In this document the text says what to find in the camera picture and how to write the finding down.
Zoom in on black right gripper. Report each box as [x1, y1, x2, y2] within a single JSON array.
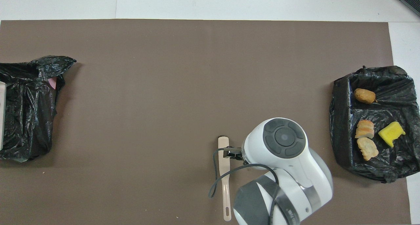
[[223, 147, 245, 160]]

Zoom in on beige hand brush black bristles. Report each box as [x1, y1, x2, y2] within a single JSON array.
[[218, 136, 232, 222]]

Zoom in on beige foam chunk orange side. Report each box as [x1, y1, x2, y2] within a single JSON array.
[[356, 120, 375, 139]]

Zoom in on pale yellow foam chunk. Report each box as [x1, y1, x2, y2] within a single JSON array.
[[359, 137, 379, 161]]

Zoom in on orange brown sponge chunk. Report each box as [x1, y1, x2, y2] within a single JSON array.
[[354, 88, 376, 104]]

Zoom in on large yellow sponge chunk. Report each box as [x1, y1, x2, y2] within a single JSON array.
[[378, 121, 406, 148]]

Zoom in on beige plastic dustpan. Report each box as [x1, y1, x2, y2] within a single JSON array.
[[0, 81, 7, 151]]

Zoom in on black bag lined pink bin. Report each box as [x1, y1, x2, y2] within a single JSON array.
[[0, 55, 77, 162]]

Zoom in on brown table mat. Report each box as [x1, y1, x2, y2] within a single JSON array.
[[0, 19, 411, 225]]

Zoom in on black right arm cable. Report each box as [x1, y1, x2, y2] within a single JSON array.
[[208, 148, 281, 225]]

